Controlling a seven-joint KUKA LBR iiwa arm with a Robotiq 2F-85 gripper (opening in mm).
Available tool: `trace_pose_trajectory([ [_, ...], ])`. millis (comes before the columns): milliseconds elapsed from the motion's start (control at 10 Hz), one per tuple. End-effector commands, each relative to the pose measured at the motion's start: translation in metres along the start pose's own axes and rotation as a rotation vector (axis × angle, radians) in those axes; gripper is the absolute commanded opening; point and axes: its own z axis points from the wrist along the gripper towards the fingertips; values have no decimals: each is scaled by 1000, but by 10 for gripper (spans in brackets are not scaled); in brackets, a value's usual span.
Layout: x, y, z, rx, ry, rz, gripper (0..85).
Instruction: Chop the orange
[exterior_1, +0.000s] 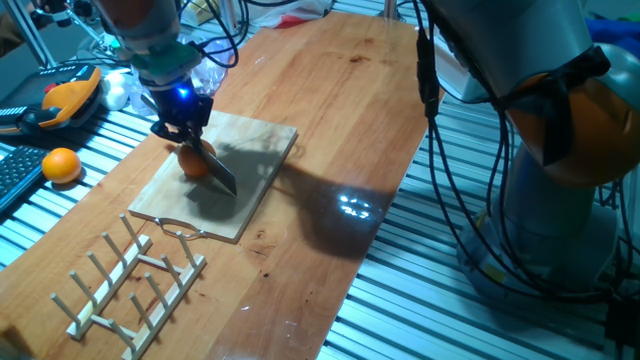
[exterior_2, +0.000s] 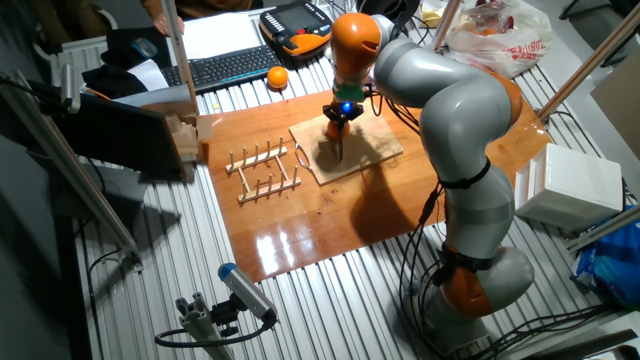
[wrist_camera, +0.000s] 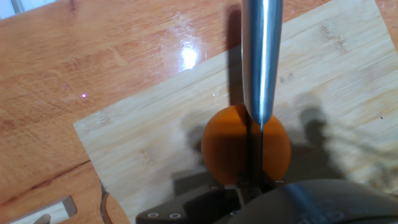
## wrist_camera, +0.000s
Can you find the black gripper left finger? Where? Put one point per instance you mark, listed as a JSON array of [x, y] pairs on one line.
[[192, 207]]

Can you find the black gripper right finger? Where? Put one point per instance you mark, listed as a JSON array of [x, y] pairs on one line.
[[270, 185]]

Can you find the round orange fruit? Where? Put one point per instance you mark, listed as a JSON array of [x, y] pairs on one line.
[[224, 146]]

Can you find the steel kitchen knife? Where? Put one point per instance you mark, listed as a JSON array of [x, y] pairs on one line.
[[261, 62]]

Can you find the wooden peg dish rack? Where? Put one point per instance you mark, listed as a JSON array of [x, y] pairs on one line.
[[56, 210]]

